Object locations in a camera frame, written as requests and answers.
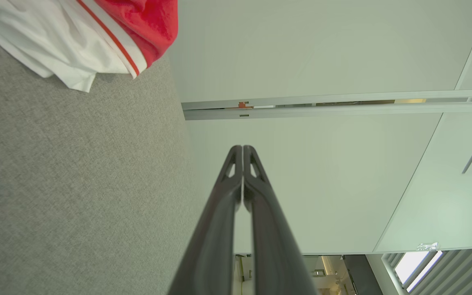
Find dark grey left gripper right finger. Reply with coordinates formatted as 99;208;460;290
243;145;318;295

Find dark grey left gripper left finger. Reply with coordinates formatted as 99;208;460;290
168;145;243;295

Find red shirt with white trim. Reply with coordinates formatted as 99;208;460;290
0;0;178;93

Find grey slatted window blind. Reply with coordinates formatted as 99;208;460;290
381;245;472;295

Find grey partition post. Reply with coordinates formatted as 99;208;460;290
184;101;472;120
182;89;472;110

